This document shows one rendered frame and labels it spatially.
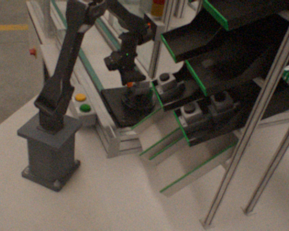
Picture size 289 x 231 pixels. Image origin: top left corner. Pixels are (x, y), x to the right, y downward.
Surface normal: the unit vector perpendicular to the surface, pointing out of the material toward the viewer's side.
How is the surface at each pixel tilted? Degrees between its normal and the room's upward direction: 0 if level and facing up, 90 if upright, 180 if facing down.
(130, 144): 90
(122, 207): 0
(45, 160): 90
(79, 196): 0
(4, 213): 0
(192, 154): 45
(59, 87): 59
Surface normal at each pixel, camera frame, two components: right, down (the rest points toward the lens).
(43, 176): -0.36, 0.53
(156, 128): -0.58, -0.53
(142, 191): 0.15, -0.78
